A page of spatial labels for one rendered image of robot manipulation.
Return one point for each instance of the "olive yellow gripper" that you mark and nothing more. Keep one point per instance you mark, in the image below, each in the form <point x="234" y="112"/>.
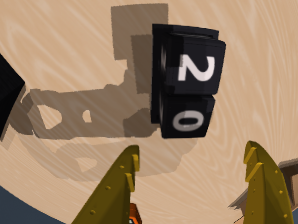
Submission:
<point x="267" y="199"/>

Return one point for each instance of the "open brown cardboard box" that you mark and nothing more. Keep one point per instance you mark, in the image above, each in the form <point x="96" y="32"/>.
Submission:
<point x="292" y="188"/>

